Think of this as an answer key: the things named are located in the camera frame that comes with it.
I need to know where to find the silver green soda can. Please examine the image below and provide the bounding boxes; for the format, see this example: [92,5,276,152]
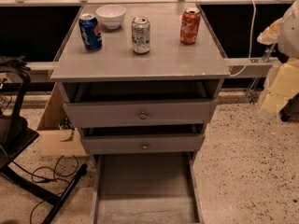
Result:
[131,17,150,54]

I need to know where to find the orange coke can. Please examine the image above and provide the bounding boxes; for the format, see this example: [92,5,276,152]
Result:
[180,7,201,45]

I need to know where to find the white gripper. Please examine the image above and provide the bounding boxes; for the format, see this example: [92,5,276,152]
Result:
[257,18,299,119]

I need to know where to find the cardboard box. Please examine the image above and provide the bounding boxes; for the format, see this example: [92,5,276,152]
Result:
[37,86,86,157]

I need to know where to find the white bowl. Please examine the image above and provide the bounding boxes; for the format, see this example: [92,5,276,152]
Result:
[96,5,126,29]

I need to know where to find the grey top drawer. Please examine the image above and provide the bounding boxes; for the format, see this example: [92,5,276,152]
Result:
[64,99,217,128]

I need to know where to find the blue pepsi can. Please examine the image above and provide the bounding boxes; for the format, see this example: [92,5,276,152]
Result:
[78,13,102,51]

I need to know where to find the white cable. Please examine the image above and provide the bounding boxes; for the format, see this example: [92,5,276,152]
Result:
[229,0,258,77]

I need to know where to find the grey middle drawer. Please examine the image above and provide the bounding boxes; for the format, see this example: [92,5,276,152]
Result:
[81,133,205,154]

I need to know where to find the black stand frame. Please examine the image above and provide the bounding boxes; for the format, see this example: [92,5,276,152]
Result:
[0,55,89,224]

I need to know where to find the grey bottom drawer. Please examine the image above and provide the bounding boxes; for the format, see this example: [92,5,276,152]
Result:
[91,152,205,224]

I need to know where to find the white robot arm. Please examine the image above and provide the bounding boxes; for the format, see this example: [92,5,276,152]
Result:
[257,0,299,120]

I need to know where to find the grey drawer cabinet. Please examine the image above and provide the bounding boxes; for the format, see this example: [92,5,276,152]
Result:
[50,2,232,224]

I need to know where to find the grey drawer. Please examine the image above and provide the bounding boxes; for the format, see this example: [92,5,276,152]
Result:
[91,152,205,224]
[64,99,217,128]
[81,133,205,154]

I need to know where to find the grey horizontal rail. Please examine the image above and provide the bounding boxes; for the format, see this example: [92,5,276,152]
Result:
[225,57,281,78]

